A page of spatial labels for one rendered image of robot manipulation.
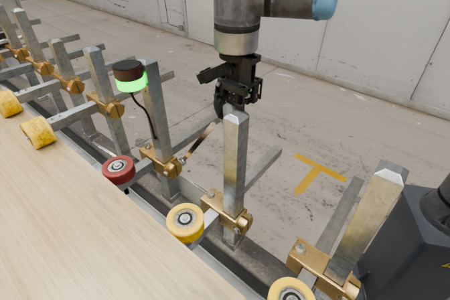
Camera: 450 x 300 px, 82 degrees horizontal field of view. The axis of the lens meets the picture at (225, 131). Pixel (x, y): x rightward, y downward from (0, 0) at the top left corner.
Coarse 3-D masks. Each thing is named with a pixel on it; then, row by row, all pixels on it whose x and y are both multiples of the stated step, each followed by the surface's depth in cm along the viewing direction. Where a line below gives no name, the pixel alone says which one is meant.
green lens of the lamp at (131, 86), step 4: (144, 76) 56; (116, 80) 54; (136, 80) 54; (140, 80) 54; (144, 80) 56; (120, 84) 54; (124, 84) 53; (128, 84) 53; (132, 84) 53; (136, 84) 54; (140, 84) 55; (144, 84) 56; (120, 88) 54; (124, 88) 54; (128, 88) 54; (132, 88) 54; (136, 88) 54; (140, 88) 55
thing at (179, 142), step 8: (208, 120) 92; (216, 120) 93; (192, 128) 88; (200, 128) 88; (184, 136) 84; (192, 136) 85; (176, 144) 81; (184, 144) 84; (176, 152) 82; (144, 160) 75; (136, 168) 73; (144, 168) 73; (152, 168) 76; (136, 176) 72; (128, 184) 70
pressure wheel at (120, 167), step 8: (112, 160) 69; (120, 160) 69; (128, 160) 69; (104, 168) 66; (112, 168) 67; (120, 168) 67; (128, 168) 66; (104, 176) 65; (112, 176) 64; (120, 176) 64; (128, 176) 66; (120, 184) 66; (128, 192) 73
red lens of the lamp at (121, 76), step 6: (138, 60) 56; (114, 72) 53; (120, 72) 52; (126, 72) 52; (132, 72) 52; (138, 72) 53; (120, 78) 53; (126, 78) 52; (132, 78) 53; (138, 78) 54
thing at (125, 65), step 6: (126, 60) 55; (132, 60) 55; (114, 66) 53; (120, 66) 53; (126, 66) 53; (132, 66) 53; (138, 66) 53; (144, 90) 60; (132, 96) 58; (138, 102) 59; (144, 108) 61; (150, 120) 64; (156, 138) 68
